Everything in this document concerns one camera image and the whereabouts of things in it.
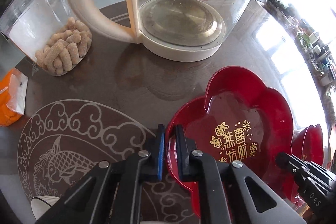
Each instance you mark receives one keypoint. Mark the red flower-shaped plate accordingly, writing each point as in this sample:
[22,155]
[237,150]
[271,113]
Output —
[312,145]
[236,113]

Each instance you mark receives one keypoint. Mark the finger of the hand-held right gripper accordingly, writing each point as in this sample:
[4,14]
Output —
[288,161]

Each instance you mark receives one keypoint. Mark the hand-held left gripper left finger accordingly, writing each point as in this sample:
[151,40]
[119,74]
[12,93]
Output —
[160,153]

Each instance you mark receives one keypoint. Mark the white bowl with dark rim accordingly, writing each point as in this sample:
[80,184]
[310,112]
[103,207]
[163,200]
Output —
[42,207]

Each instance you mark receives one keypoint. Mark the clear jar of snacks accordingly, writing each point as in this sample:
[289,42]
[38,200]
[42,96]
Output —
[60,50]

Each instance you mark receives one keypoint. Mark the row of bottles and jars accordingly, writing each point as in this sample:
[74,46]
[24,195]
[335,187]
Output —
[309,40]

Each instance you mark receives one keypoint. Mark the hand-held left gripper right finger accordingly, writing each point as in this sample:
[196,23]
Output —
[181,146]

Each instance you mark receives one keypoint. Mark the orange tissue pack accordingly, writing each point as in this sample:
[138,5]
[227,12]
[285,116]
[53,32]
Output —
[10,98]

